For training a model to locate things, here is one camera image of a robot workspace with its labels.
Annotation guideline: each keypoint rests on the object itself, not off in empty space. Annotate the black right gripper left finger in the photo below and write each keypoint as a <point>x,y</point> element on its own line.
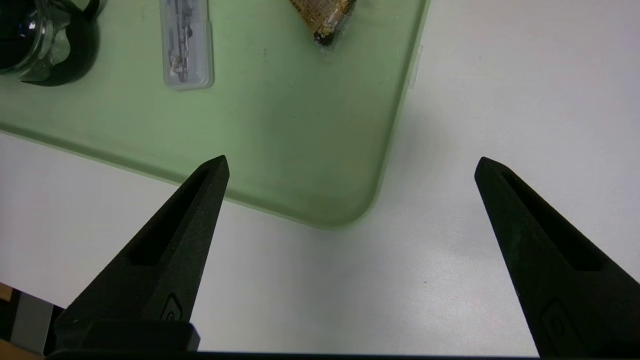
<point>165,270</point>

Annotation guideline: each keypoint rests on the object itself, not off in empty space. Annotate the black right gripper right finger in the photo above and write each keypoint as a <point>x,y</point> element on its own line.
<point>565,280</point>

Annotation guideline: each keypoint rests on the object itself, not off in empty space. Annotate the grey translucent cutlery case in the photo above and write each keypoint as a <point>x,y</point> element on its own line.
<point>187,45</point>

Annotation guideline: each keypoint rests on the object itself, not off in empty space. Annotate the glass cup with black holder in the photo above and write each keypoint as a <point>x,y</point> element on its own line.
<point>45,45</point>

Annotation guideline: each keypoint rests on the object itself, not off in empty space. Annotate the plastic food roll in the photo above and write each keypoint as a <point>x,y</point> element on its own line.
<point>325,17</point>

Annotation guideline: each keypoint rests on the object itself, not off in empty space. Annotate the green plastic tray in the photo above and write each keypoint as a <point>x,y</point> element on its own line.
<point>280,130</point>

